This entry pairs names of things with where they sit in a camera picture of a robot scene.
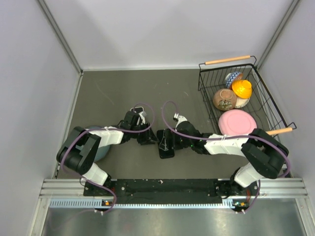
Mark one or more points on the grey blue bowl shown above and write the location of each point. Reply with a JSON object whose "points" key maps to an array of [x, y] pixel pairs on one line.
{"points": [[102, 151]]}

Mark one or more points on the beige phone case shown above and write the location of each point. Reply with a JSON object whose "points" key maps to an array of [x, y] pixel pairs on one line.
{"points": [[138, 109]]}

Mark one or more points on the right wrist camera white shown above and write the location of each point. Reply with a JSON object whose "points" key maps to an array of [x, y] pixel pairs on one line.
{"points": [[179, 119]]}

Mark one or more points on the brown ceramic bowl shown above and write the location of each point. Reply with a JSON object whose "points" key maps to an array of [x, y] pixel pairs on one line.
{"points": [[225, 99]]}

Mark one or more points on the black wire basket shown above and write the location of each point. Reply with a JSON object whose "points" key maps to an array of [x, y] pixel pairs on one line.
{"points": [[261, 106]]}

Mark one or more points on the pink plate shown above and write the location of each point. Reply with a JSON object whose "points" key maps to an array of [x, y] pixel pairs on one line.
{"points": [[236, 122]]}

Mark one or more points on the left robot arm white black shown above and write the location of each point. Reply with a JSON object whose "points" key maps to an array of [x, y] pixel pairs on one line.
{"points": [[80, 149]]}

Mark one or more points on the aluminium frame rail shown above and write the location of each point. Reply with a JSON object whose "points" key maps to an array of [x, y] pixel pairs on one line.
{"points": [[74, 193]]}

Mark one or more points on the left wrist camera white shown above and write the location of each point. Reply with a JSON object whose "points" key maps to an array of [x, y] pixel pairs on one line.
{"points": [[142, 117]]}

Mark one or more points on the white ceramic bowl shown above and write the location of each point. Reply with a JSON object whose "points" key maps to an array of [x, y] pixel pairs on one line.
{"points": [[241, 102]]}

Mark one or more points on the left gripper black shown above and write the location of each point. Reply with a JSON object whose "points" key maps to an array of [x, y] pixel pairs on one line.
{"points": [[149, 137]]}

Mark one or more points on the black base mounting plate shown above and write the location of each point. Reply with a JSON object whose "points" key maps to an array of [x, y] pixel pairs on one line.
{"points": [[175, 191]]}

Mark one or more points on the blue white patterned bowl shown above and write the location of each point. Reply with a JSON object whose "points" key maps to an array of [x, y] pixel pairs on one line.
{"points": [[231, 77]]}

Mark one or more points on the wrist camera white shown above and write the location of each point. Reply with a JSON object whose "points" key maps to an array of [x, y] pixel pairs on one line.
{"points": [[179, 119], [142, 117]]}

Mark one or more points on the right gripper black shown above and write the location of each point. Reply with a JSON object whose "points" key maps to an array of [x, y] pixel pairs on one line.
{"points": [[177, 146]]}

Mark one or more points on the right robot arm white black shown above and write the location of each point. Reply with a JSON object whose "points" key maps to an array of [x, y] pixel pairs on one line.
{"points": [[265, 155]]}

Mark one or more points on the black phone case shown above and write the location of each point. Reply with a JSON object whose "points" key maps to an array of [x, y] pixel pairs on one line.
{"points": [[170, 154]]}

